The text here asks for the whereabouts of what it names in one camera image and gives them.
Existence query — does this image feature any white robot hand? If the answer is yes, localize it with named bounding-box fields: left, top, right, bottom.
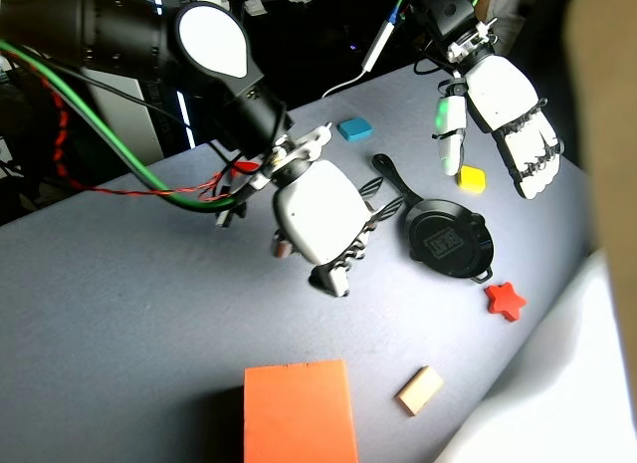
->
left=432, top=54, right=566, bottom=200
left=272, top=158, right=373, bottom=299

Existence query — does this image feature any black frying pan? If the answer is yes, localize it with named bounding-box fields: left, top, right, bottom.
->
left=371, top=152, right=497, bottom=285

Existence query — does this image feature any blue block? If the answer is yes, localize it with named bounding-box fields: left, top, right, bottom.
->
left=337, top=116, right=373, bottom=143

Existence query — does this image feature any yellow block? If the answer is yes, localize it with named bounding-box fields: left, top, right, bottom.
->
left=457, top=164, right=488, bottom=194

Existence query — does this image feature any grey table cloth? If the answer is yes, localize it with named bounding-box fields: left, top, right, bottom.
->
left=0, top=59, right=598, bottom=463

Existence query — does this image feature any large orange cube block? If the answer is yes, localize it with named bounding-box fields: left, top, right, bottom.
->
left=242, top=358, right=360, bottom=463

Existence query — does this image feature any red star block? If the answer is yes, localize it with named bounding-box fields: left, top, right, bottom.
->
left=485, top=282, right=528, bottom=324

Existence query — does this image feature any tan wooden block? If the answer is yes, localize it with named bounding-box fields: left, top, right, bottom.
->
left=395, top=365, right=445, bottom=417

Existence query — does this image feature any white backdrop sheet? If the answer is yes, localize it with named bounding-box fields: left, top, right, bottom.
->
left=432, top=248, right=637, bottom=463

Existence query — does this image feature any blurred tan post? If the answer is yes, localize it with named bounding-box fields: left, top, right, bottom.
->
left=566, top=0, right=637, bottom=414

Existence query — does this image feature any white cable with adapter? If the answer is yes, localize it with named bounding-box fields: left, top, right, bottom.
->
left=321, top=18, right=399, bottom=100

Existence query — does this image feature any red twisted cable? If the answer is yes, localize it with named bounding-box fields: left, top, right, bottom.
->
left=14, top=52, right=230, bottom=203

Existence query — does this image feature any green cable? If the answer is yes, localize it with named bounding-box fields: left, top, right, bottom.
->
left=0, top=39, right=235, bottom=214

